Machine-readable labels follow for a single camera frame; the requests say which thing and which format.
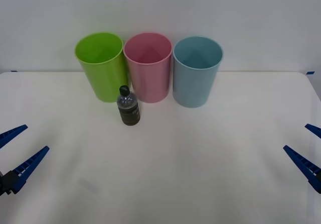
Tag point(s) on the pale blue plastic bin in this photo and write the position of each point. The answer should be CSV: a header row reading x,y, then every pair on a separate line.
x,y
193,86

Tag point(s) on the pink plastic bin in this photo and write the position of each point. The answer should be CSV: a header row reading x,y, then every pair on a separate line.
x,y
150,81

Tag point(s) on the green plastic bin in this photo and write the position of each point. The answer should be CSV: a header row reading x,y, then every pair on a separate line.
x,y
105,73

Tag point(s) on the small dark plastic bottle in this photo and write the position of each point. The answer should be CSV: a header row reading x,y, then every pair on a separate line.
x,y
129,111

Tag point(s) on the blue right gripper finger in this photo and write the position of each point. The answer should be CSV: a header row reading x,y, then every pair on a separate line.
x,y
314,130
303,162

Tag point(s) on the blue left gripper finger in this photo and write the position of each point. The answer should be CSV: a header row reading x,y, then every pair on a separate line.
x,y
27,167
11,134

